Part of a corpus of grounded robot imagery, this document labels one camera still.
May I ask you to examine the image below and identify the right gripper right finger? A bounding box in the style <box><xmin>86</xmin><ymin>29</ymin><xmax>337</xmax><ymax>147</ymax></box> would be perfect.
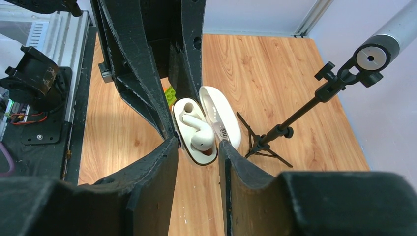
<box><xmin>218</xmin><ymin>140</ymin><xmax>417</xmax><ymax>236</ymax></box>

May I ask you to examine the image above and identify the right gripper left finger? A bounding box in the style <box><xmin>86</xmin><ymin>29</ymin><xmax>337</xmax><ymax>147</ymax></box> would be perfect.
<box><xmin>0</xmin><ymin>137</ymin><xmax>178</xmax><ymax>236</ymax></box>

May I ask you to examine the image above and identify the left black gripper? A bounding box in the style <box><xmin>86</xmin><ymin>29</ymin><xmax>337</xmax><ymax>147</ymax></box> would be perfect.
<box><xmin>91</xmin><ymin>0</ymin><xmax>206</xmax><ymax>140</ymax></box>

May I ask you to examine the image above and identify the white earbud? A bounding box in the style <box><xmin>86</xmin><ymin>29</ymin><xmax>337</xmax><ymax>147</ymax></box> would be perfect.
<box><xmin>182</xmin><ymin>114</ymin><xmax>215</xmax><ymax>151</ymax></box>

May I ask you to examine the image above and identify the small beige charging case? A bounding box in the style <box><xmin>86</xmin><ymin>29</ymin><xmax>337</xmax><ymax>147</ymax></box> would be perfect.
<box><xmin>171</xmin><ymin>86</ymin><xmax>241</xmax><ymax>166</ymax></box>

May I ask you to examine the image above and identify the green block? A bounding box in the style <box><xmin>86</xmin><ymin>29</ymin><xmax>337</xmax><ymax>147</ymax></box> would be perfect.
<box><xmin>164</xmin><ymin>86</ymin><xmax>177</xmax><ymax>108</ymax></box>

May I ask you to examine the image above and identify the black tripod microphone stand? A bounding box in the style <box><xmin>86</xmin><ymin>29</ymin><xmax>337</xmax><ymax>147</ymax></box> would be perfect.
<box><xmin>236</xmin><ymin>59</ymin><xmax>387</xmax><ymax>168</ymax></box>

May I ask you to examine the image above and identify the grey microphone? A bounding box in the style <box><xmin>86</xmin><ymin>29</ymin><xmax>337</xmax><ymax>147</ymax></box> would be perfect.
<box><xmin>353</xmin><ymin>0</ymin><xmax>417</xmax><ymax>73</ymax></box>

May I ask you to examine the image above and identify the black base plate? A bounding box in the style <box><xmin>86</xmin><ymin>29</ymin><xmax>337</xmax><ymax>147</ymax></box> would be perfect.
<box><xmin>0</xmin><ymin>26</ymin><xmax>96</xmax><ymax>185</ymax></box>

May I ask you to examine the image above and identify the aluminium frame rail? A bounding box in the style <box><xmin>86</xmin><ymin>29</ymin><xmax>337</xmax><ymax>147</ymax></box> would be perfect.
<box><xmin>292</xmin><ymin>0</ymin><xmax>333</xmax><ymax>38</ymax></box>

